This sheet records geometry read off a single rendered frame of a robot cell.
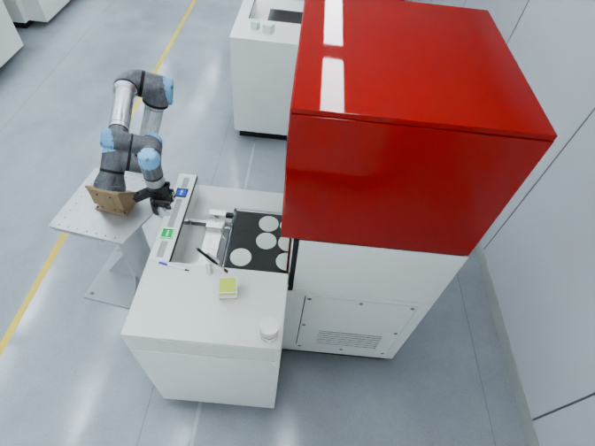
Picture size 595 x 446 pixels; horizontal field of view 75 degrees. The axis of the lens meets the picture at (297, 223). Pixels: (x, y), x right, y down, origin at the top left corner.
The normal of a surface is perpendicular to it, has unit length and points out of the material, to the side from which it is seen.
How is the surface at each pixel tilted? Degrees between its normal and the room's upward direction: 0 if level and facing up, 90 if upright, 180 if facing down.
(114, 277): 0
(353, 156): 90
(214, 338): 0
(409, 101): 0
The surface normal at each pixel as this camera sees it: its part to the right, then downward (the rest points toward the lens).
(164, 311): 0.07, -0.62
